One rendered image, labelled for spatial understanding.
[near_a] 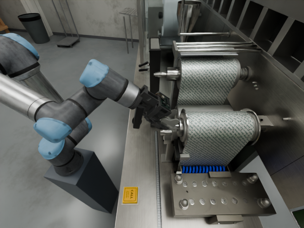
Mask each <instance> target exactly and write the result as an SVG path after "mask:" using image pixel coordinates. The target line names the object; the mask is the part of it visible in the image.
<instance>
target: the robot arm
mask: <svg viewBox="0 0 304 228"><path fill-rule="evenodd" d="M38 60H39V55H38V52H37V51H36V49H35V48H34V47H33V46H32V45H31V44H30V43H29V42H28V41H27V40H26V39H24V38H23V37H21V36H19V35H17V34H15V33H7V34H3V35H2V34H0V102H1V103H2V104H4V105H6V106H8V107H9V108H11V109H13V110H15V111H16V112H18V113H20V114H22V115H23V116H25V117H27V118H28V119H30V120H32V121H34V122H35V124H34V125H33V128H34V130H35V131H36V132H37V133H38V134H39V135H41V136H42V137H43V138H42V140H41V141H40V143H39V145H38V151H39V153H40V154H41V155H42V157H43V158H45V159H47V160H48V161H49V162H50V163H51V164H53V166H54V170H55V172H56V173H57V174H58V175H60V176H70V175H73V174H74V173H76V172H77V171H78V170H79V169H80V168H81V166H82V164H83V161H84V158H83V155H82V154H81V153H80V152H79V151H78V150H75V149H74V147H75V146H76V145H77V144H78V143H79V142H80V141H81V140H82V139H83V138H84V137H85V136H86V135H87V134H88V133H89V131H90V130H91V129H92V124H91V121H90V120H89V119H88V118H87V117H88V116H89V115H90V114H91V113H92V112H93V111H94V110H95V109H96V108H97V107H99V106H100V105H101V104H102V102H103V101H104V100H106V99H107V98H109V99H111V100H113V101H115V102H117V103H119V104H121V105H122V106H124V107H126V108H127V107H128V108H130V109H135V113H134V118H133V119H132V123H133V128H136V129H139V128H140V125H141V123H142V116H144V118H145V119H146V121H148V122H149V123H151V125H153V126H154V127H156V128H157V129H160V130H176V129H178V127H176V125H177V124H178V123H179V120H178V119H173V118H174V116H175V115H176V114H177V110H176V109H173V110H171V106H170V98H168V97H167V96H166V95H164V94H163V93H161V92H160V91H158V92H157V93H156V94H153V93H152V92H150V91H148V86H146V85H144V86H143V87H142V88H139V87H138V86H137V85H135V84H134V83H132V82H131V81H129V80H127V79H126V78H124V77H123V76H121V75H120V74H118V73H117V72H115V71H114V70H112V69H110V68H109V67H108V66H107V65H104V64H102V63H101V62H99V61H97V60H95V59H91V60H90V61H89V63H88V64H87V66H86V68H85V70H84V71H83V73H82V75H81V77H80V79H79V80H80V83H82V84H83V85H84V86H83V87H82V88H81V89H80V90H78V91H77V92H76V93H74V94H73V95H72V96H70V97H69V98H68V99H66V100H64V99H63V98H62V97H61V96H60V95H59V93H58V92H57V91H56V90H55V88H54V87H53V86H52V85H51V83H50V82H49V81H48V80H47V78H46V77H45V76H44V75H43V73H42V72H41V71H40V64H39V63H38ZM6 75H8V76H9V77H8V76H6ZM14 79H15V80H19V81H20V82H21V83H19V82H17V81H15V80H14ZM160 119H161V120H160Z"/></svg>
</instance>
